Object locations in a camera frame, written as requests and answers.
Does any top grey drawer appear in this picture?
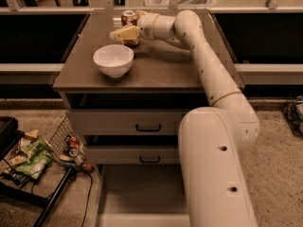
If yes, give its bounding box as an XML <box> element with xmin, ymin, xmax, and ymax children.
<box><xmin>66</xmin><ymin>92</ymin><xmax>208</xmax><ymax>135</ymax></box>

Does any black wire crate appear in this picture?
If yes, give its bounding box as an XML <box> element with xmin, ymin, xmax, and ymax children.
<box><xmin>283</xmin><ymin>96</ymin><xmax>303</xmax><ymax>138</ymax></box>

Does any middle grey drawer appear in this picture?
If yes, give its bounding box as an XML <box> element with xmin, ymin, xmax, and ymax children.
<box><xmin>83</xmin><ymin>135</ymin><xmax>178</xmax><ymax>165</ymax></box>

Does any bottom grey drawer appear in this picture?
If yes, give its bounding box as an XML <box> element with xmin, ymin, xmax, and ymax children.
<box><xmin>96</xmin><ymin>165</ymin><xmax>190</xmax><ymax>227</ymax></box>

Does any black cable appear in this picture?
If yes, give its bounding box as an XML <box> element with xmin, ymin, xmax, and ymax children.
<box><xmin>80</xmin><ymin>171</ymin><xmax>95</xmax><ymax>227</ymax></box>

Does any grey drawer cabinet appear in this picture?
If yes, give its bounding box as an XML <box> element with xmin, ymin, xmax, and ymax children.
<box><xmin>52</xmin><ymin>9</ymin><xmax>245</xmax><ymax>227</ymax></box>

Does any grey drawer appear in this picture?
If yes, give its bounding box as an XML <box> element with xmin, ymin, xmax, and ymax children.
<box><xmin>66</xmin><ymin>92</ymin><xmax>208</xmax><ymax>135</ymax></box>
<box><xmin>83</xmin><ymin>135</ymin><xmax>178</xmax><ymax>165</ymax></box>
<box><xmin>96</xmin><ymin>165</ymin><xmax>190</xmax><ymax>227</ymax></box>

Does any red soda can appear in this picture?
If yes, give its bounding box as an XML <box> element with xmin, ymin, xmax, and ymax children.
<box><xmin>68</xmin><ymin>136</ymin><xmax>80</xmax><ymax>148</ymax></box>

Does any black wire basket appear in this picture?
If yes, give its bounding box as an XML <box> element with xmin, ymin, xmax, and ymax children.
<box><xmin>0</xmin><ymin>117</ymin><xmax>94</xmax><ymax>227</ymax></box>

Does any orange soda can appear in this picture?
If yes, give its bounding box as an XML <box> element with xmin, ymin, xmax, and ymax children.
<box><xmin>121</xmin><ymin>10</ymin><xmax>139</xmax><ymax>47</ymax></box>

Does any white ceramic bowl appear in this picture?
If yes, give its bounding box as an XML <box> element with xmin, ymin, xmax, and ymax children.
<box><xmin>93</xmin><ymin>44</ymin><xmax>134</xmax><ymax>79</ymax></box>

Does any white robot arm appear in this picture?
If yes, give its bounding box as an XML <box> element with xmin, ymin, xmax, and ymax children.
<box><xmin>110</xmin><ymin>10</ymin><xmax>259</xmax><ymax>227</ymax></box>

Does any green snack bag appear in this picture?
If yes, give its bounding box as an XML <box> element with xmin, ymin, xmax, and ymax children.
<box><xmin>15</xmin><ymin>137</ymin><xmax>52</xmax><ymax>180</ymax></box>

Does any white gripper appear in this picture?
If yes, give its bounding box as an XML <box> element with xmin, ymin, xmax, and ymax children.
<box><xmin>110</xmin><ymin>10</ymin><xmax>159</xmax><ymax>42</ymax></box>

